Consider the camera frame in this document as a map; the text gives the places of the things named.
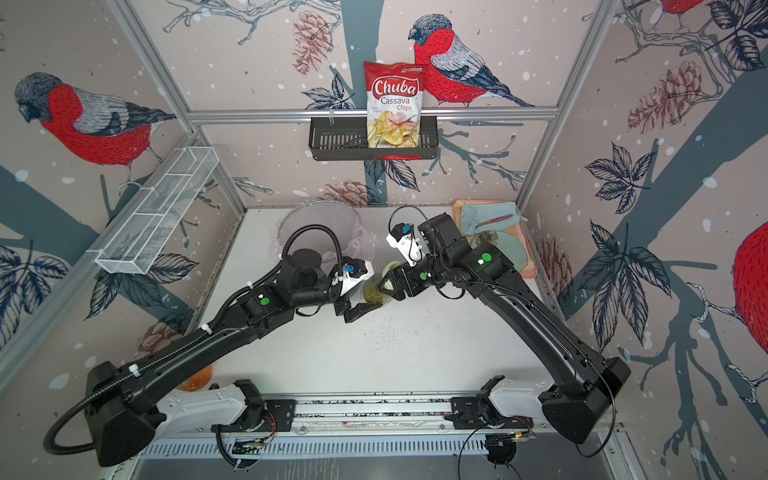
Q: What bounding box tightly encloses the dark grey wall shelf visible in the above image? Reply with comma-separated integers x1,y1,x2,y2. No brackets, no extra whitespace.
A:
308,116,439,161

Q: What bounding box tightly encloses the orange round object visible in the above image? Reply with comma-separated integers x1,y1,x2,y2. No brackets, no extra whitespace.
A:
176,365,213,392

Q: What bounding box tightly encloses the green lid mung bean jar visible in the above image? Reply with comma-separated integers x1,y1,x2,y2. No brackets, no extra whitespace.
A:
362,261,401,305

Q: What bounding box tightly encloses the black corrugated cable conduit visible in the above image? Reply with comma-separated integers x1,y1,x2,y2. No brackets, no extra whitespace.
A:
43,224,346,456

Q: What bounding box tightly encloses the clear plastic bin liner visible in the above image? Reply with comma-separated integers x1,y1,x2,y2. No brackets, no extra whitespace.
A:
270,200,377,272

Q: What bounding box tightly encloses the pink serving tray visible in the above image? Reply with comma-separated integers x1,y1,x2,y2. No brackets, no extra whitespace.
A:
452,199,537,279

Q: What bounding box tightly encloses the teal folded cloth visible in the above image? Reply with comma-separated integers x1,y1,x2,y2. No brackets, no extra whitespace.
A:
460,202,525,235

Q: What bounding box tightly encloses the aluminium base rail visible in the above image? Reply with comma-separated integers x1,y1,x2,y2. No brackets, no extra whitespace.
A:
215,392,619,436

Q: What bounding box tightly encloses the teal oval plate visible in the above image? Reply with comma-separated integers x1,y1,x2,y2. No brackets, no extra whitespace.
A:
495,232,528,273

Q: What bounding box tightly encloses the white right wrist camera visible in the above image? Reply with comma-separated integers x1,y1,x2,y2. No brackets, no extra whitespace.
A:
386,223,424,267

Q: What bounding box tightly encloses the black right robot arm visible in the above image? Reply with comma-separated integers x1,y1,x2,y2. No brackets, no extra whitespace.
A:
378,214,630,445

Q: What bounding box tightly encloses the white mesh trash bin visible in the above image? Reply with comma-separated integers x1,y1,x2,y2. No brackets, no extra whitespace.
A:
274,200,366,265

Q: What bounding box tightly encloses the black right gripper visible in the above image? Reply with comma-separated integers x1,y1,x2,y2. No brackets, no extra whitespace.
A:
374,253,451,303

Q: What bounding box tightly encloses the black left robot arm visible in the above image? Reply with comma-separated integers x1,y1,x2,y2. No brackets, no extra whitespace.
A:
43,249,374,466

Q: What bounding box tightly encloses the white wire mesh shelf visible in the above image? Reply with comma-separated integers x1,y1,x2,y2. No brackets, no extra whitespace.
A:
95,146,219,275

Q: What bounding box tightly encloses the Chuba cassava chips bag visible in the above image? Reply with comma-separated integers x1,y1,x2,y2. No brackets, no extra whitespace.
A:
364,62,426,148

